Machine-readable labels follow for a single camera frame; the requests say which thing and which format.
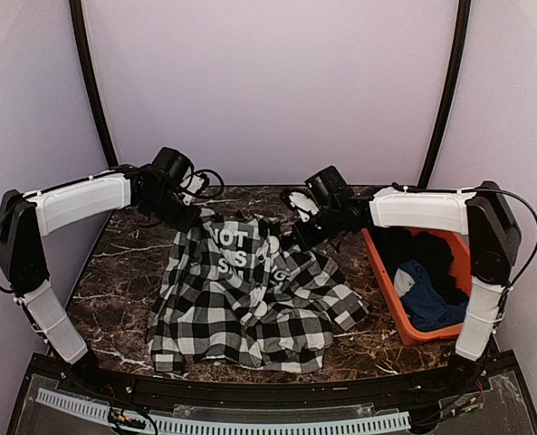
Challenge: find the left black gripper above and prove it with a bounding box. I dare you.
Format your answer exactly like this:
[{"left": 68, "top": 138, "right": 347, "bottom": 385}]
[{"left": 143, "top": 188, "right": 202, "bottom": 233}]

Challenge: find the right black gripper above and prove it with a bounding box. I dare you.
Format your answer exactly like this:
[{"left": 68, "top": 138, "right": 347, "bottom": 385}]
[{"left": 290, "top": 203, "right": 343, "bottom": 251}]

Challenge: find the white slotted cable duct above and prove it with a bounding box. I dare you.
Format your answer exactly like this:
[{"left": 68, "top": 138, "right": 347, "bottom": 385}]
[{"left": 35, "top": 388, "right": 411, "bottom": 434}]

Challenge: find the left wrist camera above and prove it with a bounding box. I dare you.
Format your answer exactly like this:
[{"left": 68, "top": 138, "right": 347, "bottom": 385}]
[{"left": 179, "top": 169, "right": 225, "bottom": 206}]

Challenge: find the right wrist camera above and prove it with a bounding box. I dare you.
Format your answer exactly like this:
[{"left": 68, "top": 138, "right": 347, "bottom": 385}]
[{"left": 280, "top": 188, "right": 321, "bottom": 223}]

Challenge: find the black front rail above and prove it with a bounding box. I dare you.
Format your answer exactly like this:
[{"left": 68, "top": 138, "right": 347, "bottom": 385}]
[{"left": 14, "top": 352, "right": 517, "bottom": 424}]

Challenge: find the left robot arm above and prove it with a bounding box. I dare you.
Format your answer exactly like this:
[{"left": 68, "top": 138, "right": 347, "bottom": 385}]
[{"left": 0, "top": 148, "right": 209, "bottom": 395}]

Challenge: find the right black frame post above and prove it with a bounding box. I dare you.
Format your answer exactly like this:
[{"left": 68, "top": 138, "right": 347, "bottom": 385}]
[{"left": 417, "top": 0, "right": 472, "bottom": 188}]

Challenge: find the left black frame post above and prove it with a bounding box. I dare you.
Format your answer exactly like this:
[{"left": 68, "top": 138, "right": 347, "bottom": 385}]
[{"left": 69, "top": 0, "right": 119, "bottom": 167}]

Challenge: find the blue garment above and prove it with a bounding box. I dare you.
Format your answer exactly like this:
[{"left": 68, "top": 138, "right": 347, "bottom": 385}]
[{"left": 393, "top": 260, "right": 468, "bottom": 333}]

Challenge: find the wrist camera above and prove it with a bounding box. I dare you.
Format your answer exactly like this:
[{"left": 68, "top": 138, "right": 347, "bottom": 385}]
[
  {"left": 280, "top": 188, "right": 321, "bottom": 223},
  {"left": 179, "top": 169, "right": 225, "bottom": 206}
]

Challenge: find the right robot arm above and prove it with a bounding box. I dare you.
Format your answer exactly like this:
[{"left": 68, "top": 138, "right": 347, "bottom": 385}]
[{"left": 282, "top": 166, "right": 522, "bottom": 393}]

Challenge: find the black garment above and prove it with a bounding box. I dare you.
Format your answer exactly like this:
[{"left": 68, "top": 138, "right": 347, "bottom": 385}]
[{"left": 369, "top": 227, "right": 468, "bottom": 305}]

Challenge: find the orange plastic basket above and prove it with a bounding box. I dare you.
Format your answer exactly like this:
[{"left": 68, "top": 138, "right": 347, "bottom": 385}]
[{"left": 363, "top": 227, "right": 471, "bottom": 345}]

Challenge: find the black frame post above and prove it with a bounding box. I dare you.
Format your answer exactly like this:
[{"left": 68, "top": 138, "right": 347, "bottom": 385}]
[
  {"left": 417, "top": 0, "right": 472, "bottom": 188},
  {"left": 69, "top": 0, "right": 119, "bottom": 167}
]

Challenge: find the black white plaid shirt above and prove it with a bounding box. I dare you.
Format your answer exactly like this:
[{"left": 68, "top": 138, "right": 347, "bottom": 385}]
[{"left": 147, "top": 209, "right": 369, "bottom": 373}]

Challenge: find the white brooch back piece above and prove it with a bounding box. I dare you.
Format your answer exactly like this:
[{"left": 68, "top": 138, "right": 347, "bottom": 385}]
[{"left": 268, "top": 236, "right": 280, "bottom": 255}]

